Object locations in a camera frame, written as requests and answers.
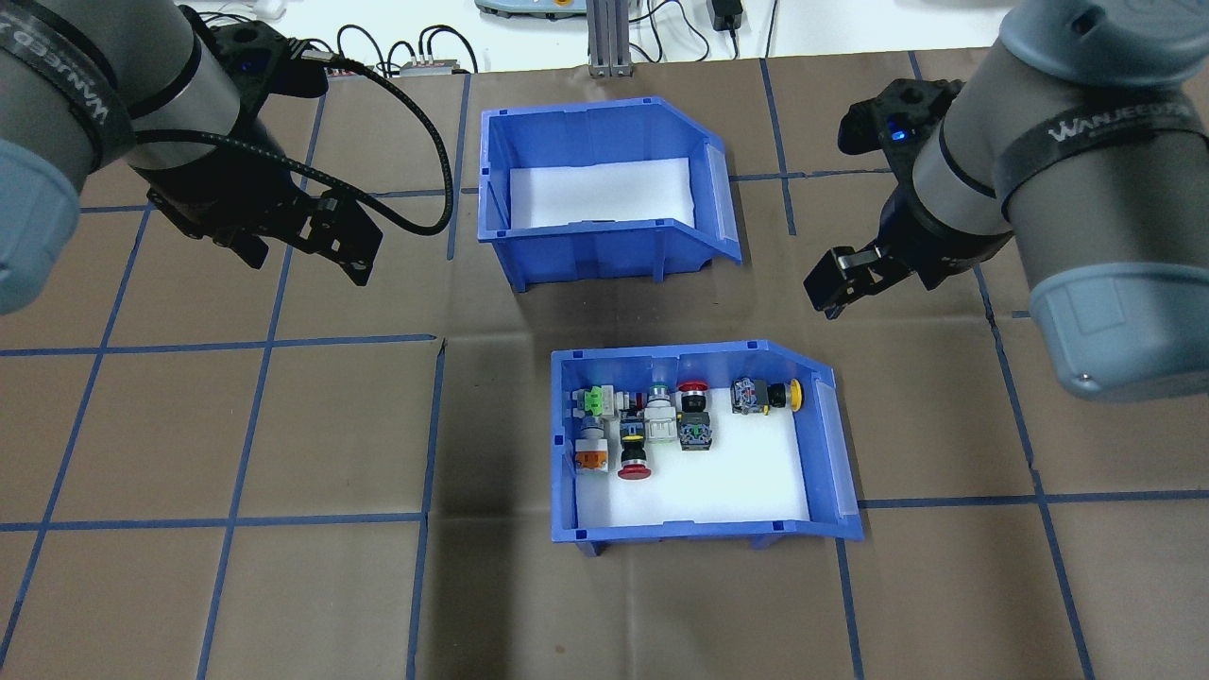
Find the yellow push button switch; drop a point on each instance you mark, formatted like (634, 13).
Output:
(760, 395)

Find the red button black contact block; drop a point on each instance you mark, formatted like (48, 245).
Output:
(694, 425)

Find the red mushroom push button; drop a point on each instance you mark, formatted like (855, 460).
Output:
(634, 463)

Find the blue plastic storage bin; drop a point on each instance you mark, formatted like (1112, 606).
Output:
(661, 531)
(586, 255)

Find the aluminium profile post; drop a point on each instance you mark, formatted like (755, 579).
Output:
(609, 38)

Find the switch with green contact block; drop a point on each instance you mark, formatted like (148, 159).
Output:
(593, 401)

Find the grey teach pendant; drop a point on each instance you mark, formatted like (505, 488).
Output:
(519, 8)

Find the white foam liner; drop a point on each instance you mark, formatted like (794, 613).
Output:
(737, 472)
(604, 194)

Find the switch with orange contact block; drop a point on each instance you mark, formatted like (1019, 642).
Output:
(592, 450)

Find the black power adapter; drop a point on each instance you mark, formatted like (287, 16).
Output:
(727, 14)

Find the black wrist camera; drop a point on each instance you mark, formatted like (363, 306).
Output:
(888, 118)
(250, 57)

